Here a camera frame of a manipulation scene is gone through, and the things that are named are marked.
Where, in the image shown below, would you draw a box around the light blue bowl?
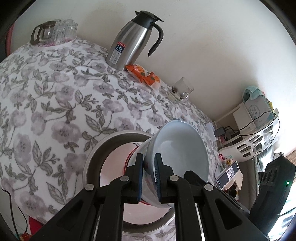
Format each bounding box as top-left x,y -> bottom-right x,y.
139,119 -> 210,208

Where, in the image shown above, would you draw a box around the white phone stand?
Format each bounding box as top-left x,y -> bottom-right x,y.
214,166 -> 226,183

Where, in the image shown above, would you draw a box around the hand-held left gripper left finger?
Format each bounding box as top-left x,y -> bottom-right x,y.
30,153 -> 144,241

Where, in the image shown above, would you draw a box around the black object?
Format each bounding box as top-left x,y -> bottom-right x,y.
228,182 -> 241,201

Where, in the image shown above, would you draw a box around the white cutout shelf rack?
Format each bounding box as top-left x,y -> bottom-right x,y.
218,102 -> 281,163

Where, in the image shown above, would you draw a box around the white printed box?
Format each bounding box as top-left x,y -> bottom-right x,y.
245,95 -> 274,124

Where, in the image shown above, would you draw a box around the stainless steel thermos jug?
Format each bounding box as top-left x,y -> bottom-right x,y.
105,10 -> 164,71

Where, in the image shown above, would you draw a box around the black charger cable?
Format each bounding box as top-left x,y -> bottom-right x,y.
223,111 -> 281,139

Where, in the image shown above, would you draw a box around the glass teapot black handle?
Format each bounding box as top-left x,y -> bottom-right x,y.
31,21 -> 57,46

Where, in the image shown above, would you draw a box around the grey floral tablecloth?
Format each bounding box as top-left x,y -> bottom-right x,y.
0,38 -> 220,241

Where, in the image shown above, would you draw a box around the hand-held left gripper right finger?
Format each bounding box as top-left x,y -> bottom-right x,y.
154,153 -> 270,241

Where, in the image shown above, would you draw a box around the blue chair pink frame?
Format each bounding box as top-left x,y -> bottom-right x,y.
6,23 -> 16,55

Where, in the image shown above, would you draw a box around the glass mug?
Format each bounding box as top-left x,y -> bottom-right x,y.
166,77 -> 194,104

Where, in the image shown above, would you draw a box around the smartphone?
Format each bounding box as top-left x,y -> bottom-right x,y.
216,161 -> 240,189

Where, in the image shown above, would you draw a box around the beige paper bag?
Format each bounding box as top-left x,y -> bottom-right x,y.
229,170 -> 244,186

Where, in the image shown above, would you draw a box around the teal bag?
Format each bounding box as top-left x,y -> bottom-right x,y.
242,86 -> 266,102

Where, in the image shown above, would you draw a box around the white power strip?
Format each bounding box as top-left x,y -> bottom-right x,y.
206,123 -> 218,142

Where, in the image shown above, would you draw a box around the orange snack packet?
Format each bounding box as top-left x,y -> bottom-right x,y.
125,64 -> 148,83
143,71 -> 161,90

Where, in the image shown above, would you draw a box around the thin black cable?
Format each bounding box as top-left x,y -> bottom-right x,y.
1,189 -> 20,240

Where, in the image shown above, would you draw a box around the black charger adapter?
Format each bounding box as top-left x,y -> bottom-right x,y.
214,127 -> 228,138

